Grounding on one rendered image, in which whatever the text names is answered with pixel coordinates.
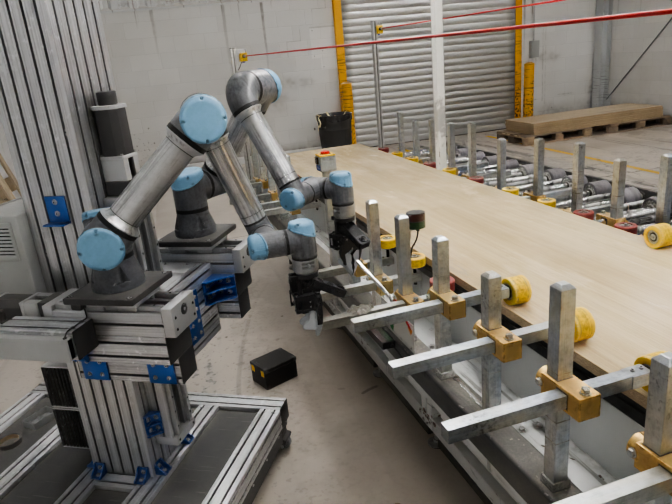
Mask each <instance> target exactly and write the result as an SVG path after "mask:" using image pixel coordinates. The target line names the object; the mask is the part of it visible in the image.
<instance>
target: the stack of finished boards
mask: <svg viewBox="0 0 672 504"><path fill-rule="evenodd" d="M662 116H663V106H662V105H648V104H635V103H624V104H616V105H609V106H602V107H595V108H587V109H580V110H573V111H565V112H558V113H551V114H544V115H536V116H529V117H522V118H515V119H507V120H505V122H506V123H505V125H506V130H507V131H513V132H519V133H525V134H530V135H539V134H546V133H553V132H560V131H567V130H573V129H580V128H587V127H594V126H601V125H607V124H614V123H621V122H628V121H635V120H641V119H648V118H655V117H662Z"/></svg>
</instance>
